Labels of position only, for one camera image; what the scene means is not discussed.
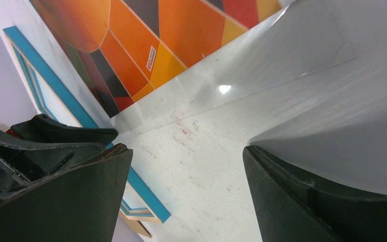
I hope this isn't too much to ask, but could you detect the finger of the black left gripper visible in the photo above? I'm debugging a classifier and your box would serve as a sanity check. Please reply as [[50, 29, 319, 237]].
[[0, 130, 105, 184], [11, 114, 118, 146]]

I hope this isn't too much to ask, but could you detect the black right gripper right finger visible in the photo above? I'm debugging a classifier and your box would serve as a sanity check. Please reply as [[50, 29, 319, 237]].
[[242, 146, 387, 241]]

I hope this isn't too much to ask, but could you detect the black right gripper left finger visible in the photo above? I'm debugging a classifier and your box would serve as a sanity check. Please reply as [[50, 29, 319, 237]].
[[0, 144, 133, 241]]

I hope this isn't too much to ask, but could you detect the hot air balloon photo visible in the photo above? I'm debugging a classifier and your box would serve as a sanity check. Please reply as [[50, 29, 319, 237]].
[[30, 0, 387, 198]]

